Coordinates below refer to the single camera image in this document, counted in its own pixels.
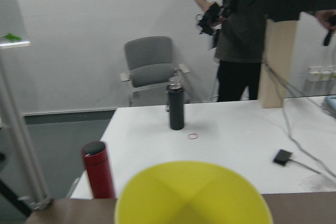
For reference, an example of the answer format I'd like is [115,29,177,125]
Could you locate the yellow plastic cup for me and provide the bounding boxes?
[114,161,273,223]

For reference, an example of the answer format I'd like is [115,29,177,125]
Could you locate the black thermos bottle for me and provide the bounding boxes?
[167,77,184,130]

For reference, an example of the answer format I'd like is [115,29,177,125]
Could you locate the grey office chair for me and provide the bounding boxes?
[120,36,191,106]

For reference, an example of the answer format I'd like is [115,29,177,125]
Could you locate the red rubber band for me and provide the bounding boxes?
[187,133,199,140]

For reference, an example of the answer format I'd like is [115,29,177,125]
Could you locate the red thermos bottle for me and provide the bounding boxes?
[81,141,116,199]

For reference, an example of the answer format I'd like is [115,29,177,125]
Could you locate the person in dark shirt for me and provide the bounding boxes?
[192,0,336,102]

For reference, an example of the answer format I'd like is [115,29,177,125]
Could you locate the small black adapter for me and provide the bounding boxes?
[273,149,292,166]

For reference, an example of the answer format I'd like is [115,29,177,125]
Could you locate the wooden post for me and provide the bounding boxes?
[258,19,298,109]

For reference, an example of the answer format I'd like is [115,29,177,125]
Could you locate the aluminium frame post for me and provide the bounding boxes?
[1,60,52,211]

